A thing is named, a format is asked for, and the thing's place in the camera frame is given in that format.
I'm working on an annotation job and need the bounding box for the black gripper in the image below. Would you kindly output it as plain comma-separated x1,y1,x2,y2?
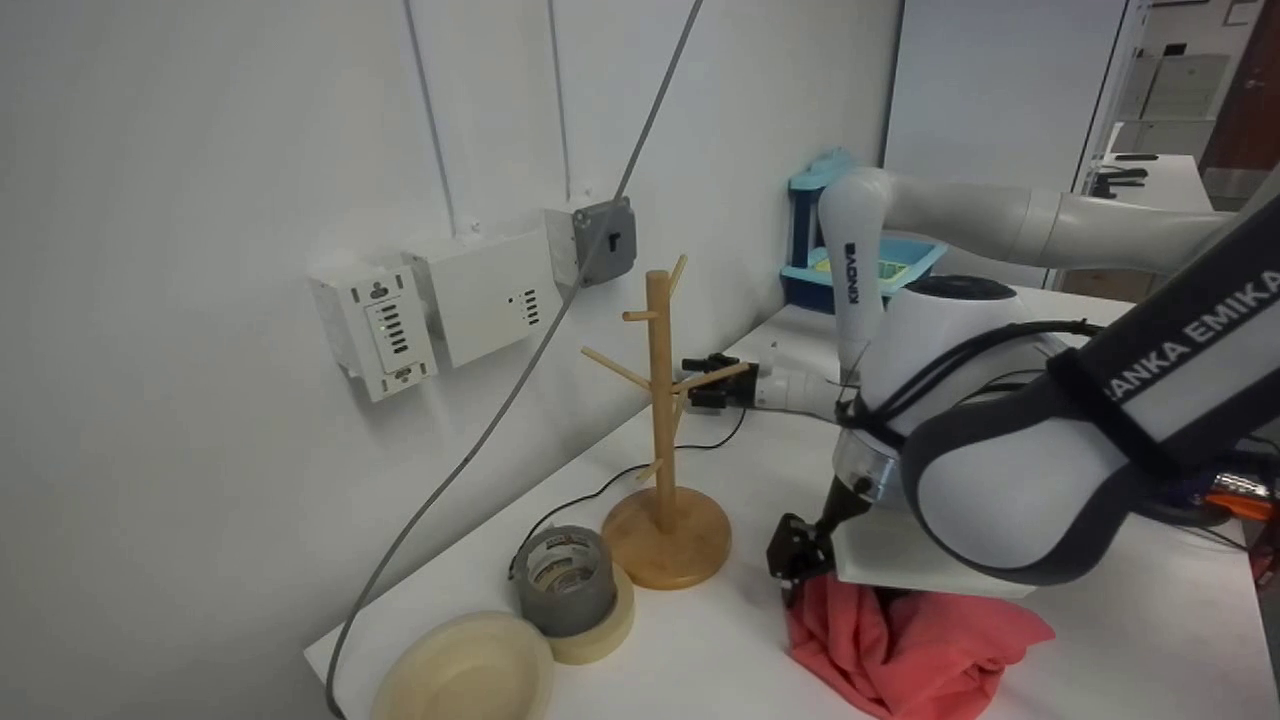
766,474,877,584

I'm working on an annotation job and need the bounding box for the salmon pink sweatshirt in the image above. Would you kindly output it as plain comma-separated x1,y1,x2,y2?
790,575,1052,720

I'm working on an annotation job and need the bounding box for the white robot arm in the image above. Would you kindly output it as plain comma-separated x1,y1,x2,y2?
769,169,1280,584

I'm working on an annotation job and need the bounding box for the wooden mug tree stand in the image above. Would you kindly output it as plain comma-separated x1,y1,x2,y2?
590,264,731,593

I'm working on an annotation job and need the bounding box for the black power plug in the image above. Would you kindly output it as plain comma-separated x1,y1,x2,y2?
684,352,759,407

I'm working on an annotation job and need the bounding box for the cream tape roll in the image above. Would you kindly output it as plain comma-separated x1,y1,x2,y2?
549,573,635,663

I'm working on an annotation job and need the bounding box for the grey tape roll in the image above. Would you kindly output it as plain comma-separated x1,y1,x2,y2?
510,525,618,637

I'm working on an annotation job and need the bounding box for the cream shallow bowl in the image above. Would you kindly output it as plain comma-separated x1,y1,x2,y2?
371,611,553,720

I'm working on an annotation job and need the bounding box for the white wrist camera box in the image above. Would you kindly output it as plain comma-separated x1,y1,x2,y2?
831,507,1033,600

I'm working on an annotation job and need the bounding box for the thin black cord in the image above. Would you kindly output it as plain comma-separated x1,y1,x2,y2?
515,402,753,563

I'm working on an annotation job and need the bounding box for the grey wall outlet box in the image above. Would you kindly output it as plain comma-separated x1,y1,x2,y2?
549,197,635,286

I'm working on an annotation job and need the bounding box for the white wall junction box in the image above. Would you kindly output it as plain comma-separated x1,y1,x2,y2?
419,236,560,368

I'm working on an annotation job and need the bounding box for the grey hanging cable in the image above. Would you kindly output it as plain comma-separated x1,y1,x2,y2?
320,0,709,720

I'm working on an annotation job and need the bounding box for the white wall socket box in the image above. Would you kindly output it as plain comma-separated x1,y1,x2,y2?
313,259,438,402

